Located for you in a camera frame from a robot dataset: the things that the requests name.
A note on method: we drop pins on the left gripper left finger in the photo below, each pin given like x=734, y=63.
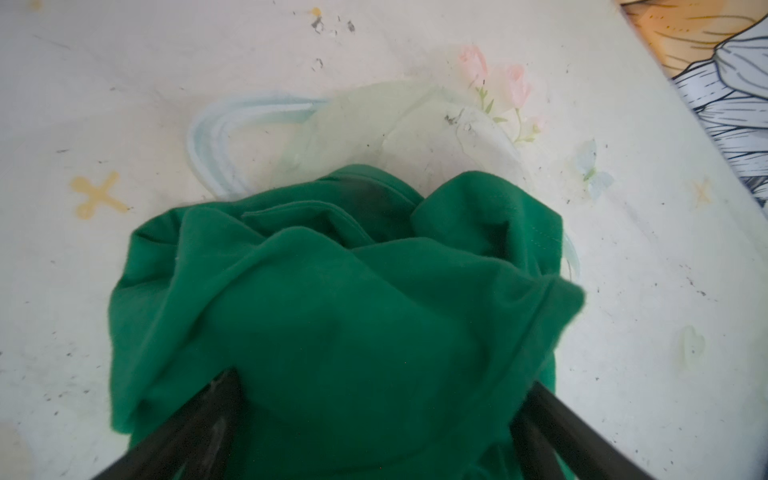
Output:
x=194, y=443

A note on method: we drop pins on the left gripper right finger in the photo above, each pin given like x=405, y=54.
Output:
x=547, y=434

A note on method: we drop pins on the green cloth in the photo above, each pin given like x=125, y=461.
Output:
x=377, y=333

